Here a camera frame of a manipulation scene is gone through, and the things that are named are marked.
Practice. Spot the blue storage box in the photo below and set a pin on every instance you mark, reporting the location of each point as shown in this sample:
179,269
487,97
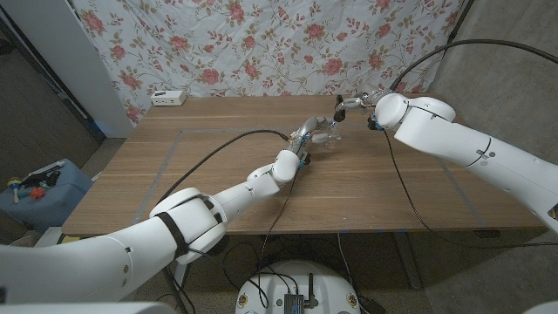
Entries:
56,205

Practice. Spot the black backdrop pole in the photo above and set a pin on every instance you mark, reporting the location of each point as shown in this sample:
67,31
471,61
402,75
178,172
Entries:
457,22

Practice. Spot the orange toy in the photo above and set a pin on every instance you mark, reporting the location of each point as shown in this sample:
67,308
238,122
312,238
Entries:
37,193

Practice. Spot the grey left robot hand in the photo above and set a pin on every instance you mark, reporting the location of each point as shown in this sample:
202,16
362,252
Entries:
307,128

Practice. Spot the black antenna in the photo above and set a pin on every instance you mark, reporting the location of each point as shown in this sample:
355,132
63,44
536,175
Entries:
311,290

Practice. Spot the floral backdrop cloth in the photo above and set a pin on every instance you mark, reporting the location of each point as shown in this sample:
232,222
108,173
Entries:
270,43

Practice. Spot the black toy pieces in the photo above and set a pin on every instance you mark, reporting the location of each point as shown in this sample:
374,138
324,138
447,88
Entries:
48,179

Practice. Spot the grey table leg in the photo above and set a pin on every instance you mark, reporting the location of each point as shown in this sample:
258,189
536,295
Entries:
407,261

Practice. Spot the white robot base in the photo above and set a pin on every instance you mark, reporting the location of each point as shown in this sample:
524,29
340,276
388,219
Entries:
270,288

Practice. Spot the white mat with yellow print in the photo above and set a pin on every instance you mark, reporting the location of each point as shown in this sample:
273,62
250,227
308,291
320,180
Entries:
43,237

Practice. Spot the white flat stick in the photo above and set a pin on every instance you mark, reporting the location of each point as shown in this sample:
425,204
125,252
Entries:
48,168

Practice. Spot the black pump head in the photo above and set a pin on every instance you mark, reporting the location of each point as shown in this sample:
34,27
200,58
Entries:
339,115

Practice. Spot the wooden toy mallet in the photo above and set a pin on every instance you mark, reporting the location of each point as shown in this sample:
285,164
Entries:
14,183

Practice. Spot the white table leg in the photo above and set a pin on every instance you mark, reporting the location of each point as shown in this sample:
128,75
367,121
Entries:
178,277

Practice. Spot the white power strip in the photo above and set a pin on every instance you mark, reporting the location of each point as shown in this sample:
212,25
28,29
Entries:
168,98

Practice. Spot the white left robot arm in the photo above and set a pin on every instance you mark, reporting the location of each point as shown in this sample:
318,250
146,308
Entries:
244,194

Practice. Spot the grey computer box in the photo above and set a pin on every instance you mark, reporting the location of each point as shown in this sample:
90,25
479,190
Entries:
294,303

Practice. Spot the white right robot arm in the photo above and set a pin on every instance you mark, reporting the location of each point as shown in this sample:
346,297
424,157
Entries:
457,144

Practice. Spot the clear plastic dispenser bottle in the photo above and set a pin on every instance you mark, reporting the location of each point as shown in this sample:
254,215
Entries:
333,140

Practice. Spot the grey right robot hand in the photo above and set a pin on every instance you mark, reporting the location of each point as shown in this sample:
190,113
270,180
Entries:
368,96

